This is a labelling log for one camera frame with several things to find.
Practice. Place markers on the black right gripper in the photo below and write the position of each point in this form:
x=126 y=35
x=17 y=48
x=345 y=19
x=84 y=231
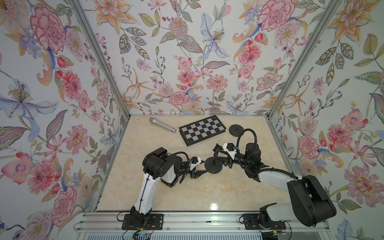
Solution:
x=226 y=162

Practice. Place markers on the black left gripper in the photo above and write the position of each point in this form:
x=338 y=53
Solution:
x=194 y=175

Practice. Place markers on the black microphone clip holder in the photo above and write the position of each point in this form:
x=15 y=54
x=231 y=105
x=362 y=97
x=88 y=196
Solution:
x=217 y=149

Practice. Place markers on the black round stand base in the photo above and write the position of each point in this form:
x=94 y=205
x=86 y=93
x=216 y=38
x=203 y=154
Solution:
x=213 y=166

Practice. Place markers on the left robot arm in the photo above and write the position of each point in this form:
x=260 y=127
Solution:
x=161 y=156

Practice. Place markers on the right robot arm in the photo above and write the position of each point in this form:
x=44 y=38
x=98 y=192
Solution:
x=309 y=203

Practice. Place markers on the silver handheld microphone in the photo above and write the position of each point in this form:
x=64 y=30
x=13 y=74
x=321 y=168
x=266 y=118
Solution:
x=155 y=121

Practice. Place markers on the black round disc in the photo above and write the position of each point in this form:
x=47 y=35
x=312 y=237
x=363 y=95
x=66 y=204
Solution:
x=236 y=130

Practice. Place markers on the black white chessboard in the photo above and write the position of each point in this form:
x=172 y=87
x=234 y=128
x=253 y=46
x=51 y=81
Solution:
x=202 y=130

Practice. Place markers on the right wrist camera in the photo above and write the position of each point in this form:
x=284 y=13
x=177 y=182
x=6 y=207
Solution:
x=230 y=149

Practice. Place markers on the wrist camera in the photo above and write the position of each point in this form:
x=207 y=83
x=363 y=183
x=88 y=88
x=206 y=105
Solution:
x=195 y=160
x=230 y=149

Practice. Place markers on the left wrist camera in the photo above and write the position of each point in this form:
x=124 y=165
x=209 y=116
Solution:
x=195 y=160

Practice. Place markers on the aluminium front rail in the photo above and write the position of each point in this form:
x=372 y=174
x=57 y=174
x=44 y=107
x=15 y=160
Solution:
x=193 y=226

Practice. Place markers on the left aluminium corner post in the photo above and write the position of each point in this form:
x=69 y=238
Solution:
x=91 y=37

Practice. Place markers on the aluminium corner post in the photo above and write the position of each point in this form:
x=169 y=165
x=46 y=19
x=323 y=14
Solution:
x=91 y=37
x=324 y=20

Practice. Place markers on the right aluminium corner post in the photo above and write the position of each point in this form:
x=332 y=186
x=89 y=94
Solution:
x=324 y=20

